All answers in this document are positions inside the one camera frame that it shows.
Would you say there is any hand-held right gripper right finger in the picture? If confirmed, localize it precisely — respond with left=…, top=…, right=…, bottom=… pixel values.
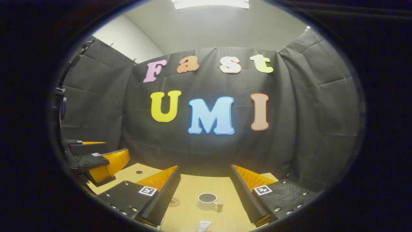
left=230, top=164, right=323, bottom=227

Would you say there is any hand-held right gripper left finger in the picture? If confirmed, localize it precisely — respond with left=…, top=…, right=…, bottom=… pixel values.
left=97, top=166, right=181, bottom=227

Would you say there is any white cup with wooden handle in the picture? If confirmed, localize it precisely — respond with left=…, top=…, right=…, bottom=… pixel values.
left=198, top=193, right=224, bottom=213

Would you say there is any white toothpaste tube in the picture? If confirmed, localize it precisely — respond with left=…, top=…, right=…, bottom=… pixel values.
left=195, top=221, right=213, bottom=232

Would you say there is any light wooden desktop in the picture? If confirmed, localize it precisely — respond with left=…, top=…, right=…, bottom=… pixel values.
left=87, top=163, right=280, bottom=232

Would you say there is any black backdrop cloth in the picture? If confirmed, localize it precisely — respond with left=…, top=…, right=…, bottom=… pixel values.
left=60, top=27, right=361, bottom=194

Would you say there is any white ceiling light panel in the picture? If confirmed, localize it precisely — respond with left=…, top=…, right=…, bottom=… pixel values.
left=171, top=0, right=250, bottom=10

